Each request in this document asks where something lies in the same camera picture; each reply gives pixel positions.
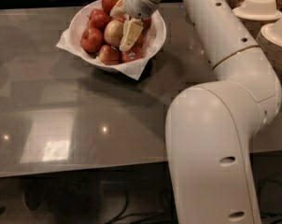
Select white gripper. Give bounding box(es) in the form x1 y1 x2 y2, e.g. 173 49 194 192
110 0 162 51

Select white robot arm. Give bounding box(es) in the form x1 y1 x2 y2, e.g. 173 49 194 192
125 0 282 224

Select yellow green apple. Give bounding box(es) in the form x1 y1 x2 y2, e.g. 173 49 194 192
104 21 123 48

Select red apple top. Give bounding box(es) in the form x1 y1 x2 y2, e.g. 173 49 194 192
102 0 119 14

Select red apple upper left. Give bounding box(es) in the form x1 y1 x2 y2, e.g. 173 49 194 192
88 8 110 31

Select red apple middle right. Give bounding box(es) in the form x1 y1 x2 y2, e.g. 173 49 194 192
134 34 145 48

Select white ceramic bowl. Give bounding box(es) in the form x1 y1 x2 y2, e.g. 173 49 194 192
68 0 167 74

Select red apple with sticker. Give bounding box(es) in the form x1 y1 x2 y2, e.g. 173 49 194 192
121 46 144 63

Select red apple front left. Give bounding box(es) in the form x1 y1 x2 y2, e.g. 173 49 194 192
98 45 121 65

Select white paper bowl right stack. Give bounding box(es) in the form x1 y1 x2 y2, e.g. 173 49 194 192
261 17 282 47

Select white paper napkin liner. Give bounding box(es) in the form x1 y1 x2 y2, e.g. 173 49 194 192
56 7 165 81

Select left stack of paper plates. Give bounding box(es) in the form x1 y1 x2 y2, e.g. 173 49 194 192
240 18 274 38

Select stack of paper plates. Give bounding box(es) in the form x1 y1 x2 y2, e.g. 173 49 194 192
256 32 282 86
240 18 274 38

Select right stack of paper plates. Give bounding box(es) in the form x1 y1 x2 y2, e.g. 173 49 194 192
256 32 282 86

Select black floor cables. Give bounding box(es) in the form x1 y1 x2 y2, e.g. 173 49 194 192
105 171 282 224

